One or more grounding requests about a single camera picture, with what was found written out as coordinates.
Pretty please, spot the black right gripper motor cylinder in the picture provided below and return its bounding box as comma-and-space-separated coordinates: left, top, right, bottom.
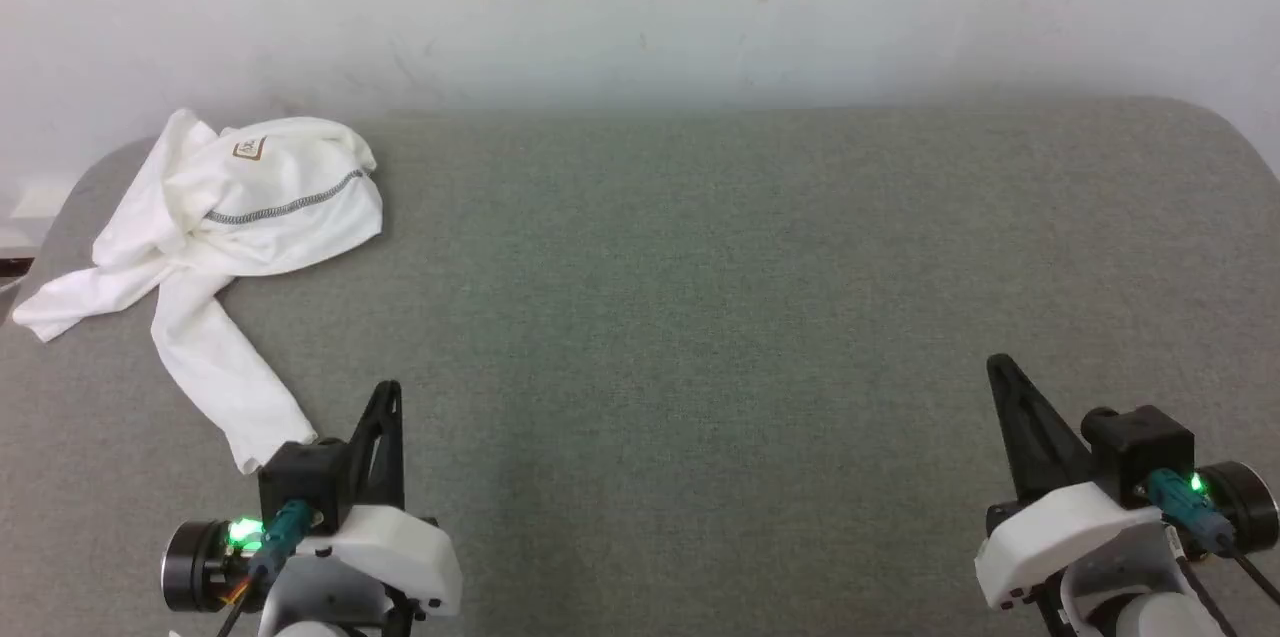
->
1195, 462, 1280, 553

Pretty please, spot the grey fabric sofa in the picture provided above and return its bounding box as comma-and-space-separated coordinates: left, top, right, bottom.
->
0, 97, 1280, 637

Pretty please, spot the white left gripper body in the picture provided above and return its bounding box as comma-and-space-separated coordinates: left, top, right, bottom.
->
290, 505, 463, 618

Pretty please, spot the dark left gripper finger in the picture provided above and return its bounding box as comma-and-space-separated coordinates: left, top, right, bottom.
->
348, 380, 405, 508

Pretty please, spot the white long-sleeve shirt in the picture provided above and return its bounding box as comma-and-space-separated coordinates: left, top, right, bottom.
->
10, 109, 384, 475

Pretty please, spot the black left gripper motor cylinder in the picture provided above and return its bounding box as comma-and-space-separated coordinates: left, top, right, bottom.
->
163, 517, 263, 613

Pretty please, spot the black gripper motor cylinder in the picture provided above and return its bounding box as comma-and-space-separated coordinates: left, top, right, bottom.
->
1195, 462, 1280, 553
163, 517, 263, 613

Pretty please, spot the white wall socket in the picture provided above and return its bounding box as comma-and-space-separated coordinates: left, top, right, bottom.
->
12, 185, 63, 220

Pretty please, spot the black left cable teal plug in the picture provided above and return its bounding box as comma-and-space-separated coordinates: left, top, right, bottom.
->
215, 500, 316, 637

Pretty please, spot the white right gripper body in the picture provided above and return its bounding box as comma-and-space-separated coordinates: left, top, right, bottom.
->
975, 482, 1166, 610

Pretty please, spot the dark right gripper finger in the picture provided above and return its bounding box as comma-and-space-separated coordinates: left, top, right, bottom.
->
986, 354, 1091, 503

